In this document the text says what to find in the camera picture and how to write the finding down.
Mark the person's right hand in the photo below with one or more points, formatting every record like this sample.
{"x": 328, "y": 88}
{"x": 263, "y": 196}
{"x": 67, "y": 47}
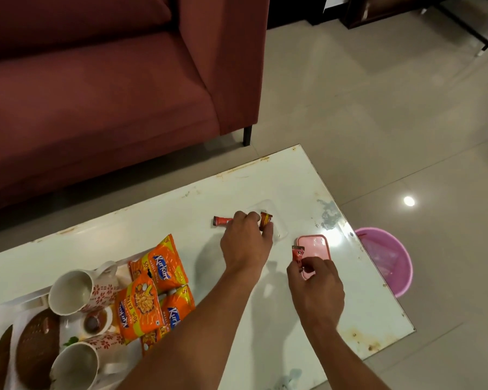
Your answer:
{"x": 317, "y": 294}

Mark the person's left hand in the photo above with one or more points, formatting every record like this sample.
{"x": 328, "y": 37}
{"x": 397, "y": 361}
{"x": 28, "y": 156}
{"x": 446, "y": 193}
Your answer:
{"x": 244, "y": 247}

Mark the person's right thumb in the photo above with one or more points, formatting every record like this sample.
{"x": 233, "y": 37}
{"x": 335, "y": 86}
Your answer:
{"x": 292, "y": 272}

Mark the person's left thumb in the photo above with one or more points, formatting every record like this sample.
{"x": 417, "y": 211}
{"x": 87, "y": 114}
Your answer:
{"x": 268, "y": 233}

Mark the person's left forearm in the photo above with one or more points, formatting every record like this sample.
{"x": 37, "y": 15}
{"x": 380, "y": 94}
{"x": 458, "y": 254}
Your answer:
{"x": 195, "y": 337}

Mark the person's right forearm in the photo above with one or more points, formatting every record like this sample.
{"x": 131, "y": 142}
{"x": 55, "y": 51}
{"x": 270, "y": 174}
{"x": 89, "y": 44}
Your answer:
{"x": 341, "y": 357}

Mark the clear plastic container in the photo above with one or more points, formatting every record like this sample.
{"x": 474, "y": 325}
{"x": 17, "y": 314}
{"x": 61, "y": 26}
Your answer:
{"x": 278, "y": 223}

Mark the pink container lid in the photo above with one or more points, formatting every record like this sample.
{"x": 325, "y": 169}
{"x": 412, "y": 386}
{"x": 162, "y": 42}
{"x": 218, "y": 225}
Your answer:
{"x": 315, "y": 247}

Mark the pink plastic bin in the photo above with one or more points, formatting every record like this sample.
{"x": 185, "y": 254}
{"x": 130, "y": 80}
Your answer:
{"x": 386, "y": 259}

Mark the orange snack packet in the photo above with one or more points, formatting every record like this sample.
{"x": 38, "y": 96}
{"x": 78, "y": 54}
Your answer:
{"x": 179, "y": 306}
{"x": 149, "y": 341}
{"x": 140, "y": 306}
{"x": 160, "y": 266}

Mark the small white sauce bowl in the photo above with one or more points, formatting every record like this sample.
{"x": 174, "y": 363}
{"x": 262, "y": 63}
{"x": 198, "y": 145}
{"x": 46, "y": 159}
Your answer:
{"x": 95, "y": 320}

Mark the white floral mug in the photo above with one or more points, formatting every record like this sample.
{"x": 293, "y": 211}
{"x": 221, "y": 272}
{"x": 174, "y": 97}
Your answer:
{"x": 75, "y": 290}
{"x": 79, "y": 363}

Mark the dark furniture base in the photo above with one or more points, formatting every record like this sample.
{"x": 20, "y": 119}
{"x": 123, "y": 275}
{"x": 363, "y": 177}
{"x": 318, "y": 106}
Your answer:
{"x": 292, "y": 10}

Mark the maroon sofa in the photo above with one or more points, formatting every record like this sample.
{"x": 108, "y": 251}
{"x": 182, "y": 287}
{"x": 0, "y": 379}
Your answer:
{"x": 97, "y": 85}

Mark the dark wooden cabinet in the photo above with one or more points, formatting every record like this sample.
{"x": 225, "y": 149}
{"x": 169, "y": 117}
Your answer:
{"x": 390, "y": 8}

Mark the brown perforated round plate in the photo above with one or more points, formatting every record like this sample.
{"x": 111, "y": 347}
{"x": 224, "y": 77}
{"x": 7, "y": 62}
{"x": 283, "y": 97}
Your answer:
{"x": 36, "y": 349}

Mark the white tray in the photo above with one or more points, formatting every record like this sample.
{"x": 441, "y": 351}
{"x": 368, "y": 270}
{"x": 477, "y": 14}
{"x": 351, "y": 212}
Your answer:
{"x": 8, "y": 316}

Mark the black metal frame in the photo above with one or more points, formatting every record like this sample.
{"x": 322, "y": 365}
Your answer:
{"x": 478, "y": 34}

